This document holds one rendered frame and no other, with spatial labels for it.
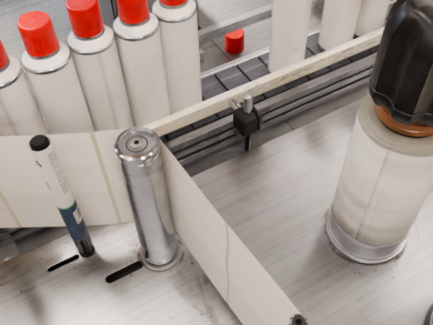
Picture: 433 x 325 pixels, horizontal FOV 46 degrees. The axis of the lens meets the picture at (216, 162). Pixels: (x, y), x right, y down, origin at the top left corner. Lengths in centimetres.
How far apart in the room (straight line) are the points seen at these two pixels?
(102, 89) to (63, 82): 5
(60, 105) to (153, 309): 24
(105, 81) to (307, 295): 32
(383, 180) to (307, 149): 22
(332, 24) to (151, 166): 43
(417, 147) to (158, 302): 30
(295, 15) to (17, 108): 36
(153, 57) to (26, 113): 15
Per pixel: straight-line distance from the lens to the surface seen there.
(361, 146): 46
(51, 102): 59
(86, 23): 56
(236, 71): 77
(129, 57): 60
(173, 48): 62
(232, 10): 98
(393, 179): 47
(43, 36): 55
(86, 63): 58
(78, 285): 58
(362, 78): 84
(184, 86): 66
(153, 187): 45
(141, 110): 65
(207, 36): 71
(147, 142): 43
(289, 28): 70
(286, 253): 58
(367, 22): 83
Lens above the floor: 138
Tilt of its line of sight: 51 degrees down
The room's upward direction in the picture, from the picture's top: 2 degrees counter-clockwise
